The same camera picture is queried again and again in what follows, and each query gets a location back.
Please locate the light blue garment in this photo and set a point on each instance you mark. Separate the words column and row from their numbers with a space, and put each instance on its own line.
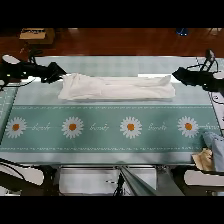
column 216, row 146

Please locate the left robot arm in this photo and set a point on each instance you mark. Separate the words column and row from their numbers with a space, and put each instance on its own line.
column 23, row 70

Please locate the beige garment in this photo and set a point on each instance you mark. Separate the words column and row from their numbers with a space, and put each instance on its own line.
column 204, row 159

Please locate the cardboard box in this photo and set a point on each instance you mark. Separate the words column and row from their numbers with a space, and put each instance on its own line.
column 36, row 35

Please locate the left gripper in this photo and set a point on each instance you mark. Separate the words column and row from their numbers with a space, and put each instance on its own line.
column 53, row 72

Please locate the silver frame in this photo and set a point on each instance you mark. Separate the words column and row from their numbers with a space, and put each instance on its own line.
column 140, row 181

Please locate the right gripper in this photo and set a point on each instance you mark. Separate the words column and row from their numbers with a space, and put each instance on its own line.
column 186, row 76

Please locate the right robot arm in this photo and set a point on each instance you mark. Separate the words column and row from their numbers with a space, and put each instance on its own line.
column 210, row 81

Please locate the white T-shirt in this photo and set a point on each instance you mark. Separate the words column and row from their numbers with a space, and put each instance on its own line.
column 116, row 88

